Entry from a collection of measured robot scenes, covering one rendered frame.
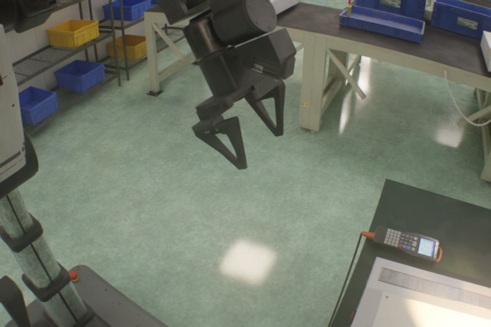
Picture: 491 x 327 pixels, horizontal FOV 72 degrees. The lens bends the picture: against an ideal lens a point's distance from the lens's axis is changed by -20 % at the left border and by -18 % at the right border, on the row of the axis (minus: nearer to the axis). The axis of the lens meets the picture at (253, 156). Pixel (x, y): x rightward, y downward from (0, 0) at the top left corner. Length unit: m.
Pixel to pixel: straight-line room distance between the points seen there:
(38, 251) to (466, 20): 3.15
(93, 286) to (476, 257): 1.39
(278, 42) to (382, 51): 2.04
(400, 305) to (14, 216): 0.92
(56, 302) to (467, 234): 1.25
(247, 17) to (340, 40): 2.09
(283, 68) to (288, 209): 1.80
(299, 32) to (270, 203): 1.09
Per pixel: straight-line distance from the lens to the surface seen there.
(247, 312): 1.80
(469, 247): 1.20
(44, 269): 1.16
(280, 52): 0.48
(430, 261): 1.07
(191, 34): 0.53
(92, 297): 1.63
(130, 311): 1.55
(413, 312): 0.86
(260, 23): 0.48
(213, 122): 0.50
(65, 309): 1.28
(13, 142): 0.89
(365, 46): 2.52
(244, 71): 0.53
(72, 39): 3.31
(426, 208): 1.26
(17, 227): 1.05
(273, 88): 0.58
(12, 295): 0.36
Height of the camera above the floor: 1.54
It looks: 36 degrees down
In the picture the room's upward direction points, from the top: 1 degrees clockwise
